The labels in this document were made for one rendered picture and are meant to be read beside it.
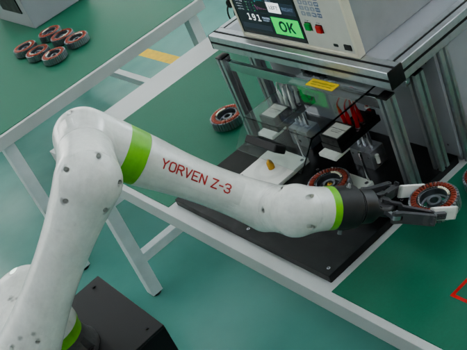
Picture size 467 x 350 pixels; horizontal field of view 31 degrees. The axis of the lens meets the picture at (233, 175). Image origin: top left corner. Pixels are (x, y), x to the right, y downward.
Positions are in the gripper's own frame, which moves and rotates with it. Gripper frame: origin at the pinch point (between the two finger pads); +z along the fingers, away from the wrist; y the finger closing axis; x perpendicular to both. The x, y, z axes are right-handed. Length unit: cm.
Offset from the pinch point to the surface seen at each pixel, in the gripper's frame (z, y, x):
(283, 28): -18, -47, 26
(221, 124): -11, -89, -14
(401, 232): -0.6, -7.2, -11.3
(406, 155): 0.5, -13.1, 5.7
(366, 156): 3.0, -31.3, -2.1
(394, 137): -3.2, -14.0, 9.9
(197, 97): -7, -120, -16
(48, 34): -30, -245, -27
